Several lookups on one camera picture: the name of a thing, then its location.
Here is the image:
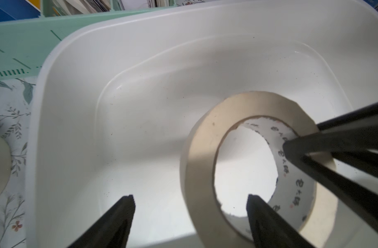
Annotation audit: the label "white plastic storage box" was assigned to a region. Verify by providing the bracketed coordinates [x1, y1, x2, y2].
[25, 1, 378, 248]

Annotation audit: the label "green desktop file organizer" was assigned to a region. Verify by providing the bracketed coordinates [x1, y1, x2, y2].
[0, 0, 177, 82]

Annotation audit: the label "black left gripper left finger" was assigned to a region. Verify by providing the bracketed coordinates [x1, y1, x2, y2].
[69, 195, 136, 248]

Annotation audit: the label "blue folders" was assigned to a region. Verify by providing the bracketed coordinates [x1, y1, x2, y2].
[0, 0, 40, 22]

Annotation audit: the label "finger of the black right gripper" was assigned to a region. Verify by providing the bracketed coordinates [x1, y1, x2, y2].
[283, 114, 378, 178]
[297, 156, 378, 233]

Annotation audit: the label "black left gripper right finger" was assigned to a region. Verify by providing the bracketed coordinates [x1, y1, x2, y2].
[246, 194, 314, 248]

